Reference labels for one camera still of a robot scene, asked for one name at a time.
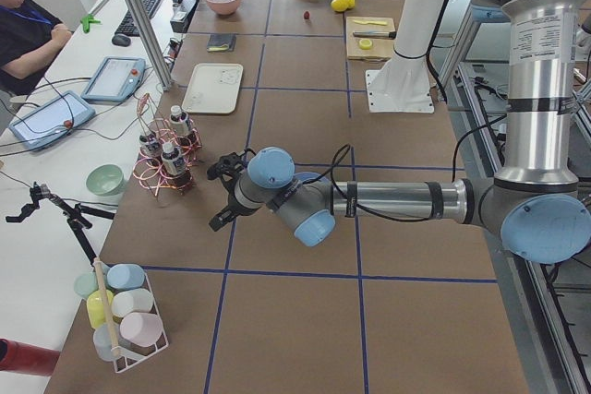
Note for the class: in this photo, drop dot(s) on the white wire cup rack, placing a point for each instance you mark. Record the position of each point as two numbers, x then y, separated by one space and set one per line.
132 354

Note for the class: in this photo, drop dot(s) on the yellow plastic knife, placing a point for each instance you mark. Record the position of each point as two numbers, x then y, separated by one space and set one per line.
370 22

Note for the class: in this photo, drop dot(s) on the blue teach pendant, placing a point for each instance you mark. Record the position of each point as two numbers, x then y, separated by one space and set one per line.
115 80
45 125

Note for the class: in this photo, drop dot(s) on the grey folded cloth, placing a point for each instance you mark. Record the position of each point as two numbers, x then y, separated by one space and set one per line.
221 42

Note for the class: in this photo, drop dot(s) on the green bowl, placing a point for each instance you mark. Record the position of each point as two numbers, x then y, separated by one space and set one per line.
106 180

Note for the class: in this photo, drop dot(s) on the far blue teach pendant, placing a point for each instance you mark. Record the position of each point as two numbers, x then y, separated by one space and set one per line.
115 80

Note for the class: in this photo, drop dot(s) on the pink cup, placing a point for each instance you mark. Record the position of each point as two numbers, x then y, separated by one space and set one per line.
143 329

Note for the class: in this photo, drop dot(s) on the dark drink bottle left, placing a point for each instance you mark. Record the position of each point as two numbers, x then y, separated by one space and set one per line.
151 147

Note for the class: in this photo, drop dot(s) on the white cup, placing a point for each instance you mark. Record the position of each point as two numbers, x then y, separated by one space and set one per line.
136 300

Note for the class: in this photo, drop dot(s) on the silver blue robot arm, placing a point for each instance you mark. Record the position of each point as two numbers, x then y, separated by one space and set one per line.
530 203

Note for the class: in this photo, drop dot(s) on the pale blue lower cup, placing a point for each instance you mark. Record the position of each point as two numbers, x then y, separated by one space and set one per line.
102 343

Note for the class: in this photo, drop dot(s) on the cream bear tray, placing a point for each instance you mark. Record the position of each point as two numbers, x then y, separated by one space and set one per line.
213 88

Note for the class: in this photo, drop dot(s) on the green plastic clamp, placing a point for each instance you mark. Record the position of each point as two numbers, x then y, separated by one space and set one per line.
87 21

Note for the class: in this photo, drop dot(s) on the dark drink bottle back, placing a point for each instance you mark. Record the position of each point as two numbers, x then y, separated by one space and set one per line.
181 125

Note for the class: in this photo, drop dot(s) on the copper wire bottle rack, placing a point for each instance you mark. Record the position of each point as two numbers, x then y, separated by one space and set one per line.
154 178

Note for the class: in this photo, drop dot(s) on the wooden cutting board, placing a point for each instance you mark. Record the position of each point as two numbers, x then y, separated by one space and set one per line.
381 50

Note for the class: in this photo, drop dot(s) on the black computer mouse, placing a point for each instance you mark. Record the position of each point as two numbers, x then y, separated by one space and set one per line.
121 40

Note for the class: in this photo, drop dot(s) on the mint green cup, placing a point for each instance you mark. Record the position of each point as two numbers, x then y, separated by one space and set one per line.
85 284

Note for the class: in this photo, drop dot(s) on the dark drink bottle front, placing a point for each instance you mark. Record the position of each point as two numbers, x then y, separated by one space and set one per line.
175 165

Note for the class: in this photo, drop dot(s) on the half lemon slice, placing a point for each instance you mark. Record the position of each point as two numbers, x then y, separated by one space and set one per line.
365 44

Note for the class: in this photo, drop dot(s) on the dark drink bottle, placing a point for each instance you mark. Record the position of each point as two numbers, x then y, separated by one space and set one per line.
175 165
151 147
181 125

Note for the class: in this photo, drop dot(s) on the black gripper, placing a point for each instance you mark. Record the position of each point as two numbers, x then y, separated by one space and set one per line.
229 203

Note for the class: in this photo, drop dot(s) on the yellow cup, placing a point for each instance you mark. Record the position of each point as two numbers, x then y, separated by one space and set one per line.
95 311

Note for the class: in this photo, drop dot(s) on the blue round plate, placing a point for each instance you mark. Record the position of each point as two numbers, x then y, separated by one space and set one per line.
311 178

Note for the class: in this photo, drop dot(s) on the near blue teach pendant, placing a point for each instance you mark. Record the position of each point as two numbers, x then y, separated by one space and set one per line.
45 125

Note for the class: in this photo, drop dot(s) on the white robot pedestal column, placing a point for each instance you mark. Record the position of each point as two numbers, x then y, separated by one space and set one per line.
402 85

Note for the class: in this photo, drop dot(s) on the aluminium frame post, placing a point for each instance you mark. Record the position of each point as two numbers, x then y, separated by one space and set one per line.
150 43

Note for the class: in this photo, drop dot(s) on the wooden rack handle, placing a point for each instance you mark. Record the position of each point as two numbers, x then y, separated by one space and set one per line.
115 348

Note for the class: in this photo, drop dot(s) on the black tripod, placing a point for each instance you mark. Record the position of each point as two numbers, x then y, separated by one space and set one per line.
74 215

